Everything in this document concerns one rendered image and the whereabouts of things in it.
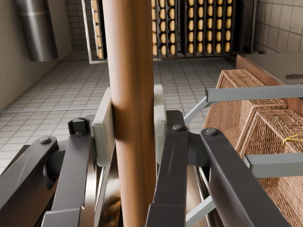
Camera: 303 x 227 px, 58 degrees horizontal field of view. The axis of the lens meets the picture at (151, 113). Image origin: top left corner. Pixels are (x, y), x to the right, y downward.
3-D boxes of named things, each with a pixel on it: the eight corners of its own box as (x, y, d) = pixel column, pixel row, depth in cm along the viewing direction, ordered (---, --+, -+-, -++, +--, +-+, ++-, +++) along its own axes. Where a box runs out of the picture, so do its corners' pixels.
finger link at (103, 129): (109, 167, 17) (97, 167, 17) (119, 119, 23) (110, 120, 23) (103, 124, 16) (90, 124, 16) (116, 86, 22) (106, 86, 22)
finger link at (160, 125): (153, 121, 16) (167, 121, 16) (153, 83, 22) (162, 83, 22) (156, 165, 17) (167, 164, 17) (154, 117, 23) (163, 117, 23)
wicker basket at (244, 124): (273, 191, 138) (218, 194, 138) (239, 136, 189) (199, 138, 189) (289, 102, 117) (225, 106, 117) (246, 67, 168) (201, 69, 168)
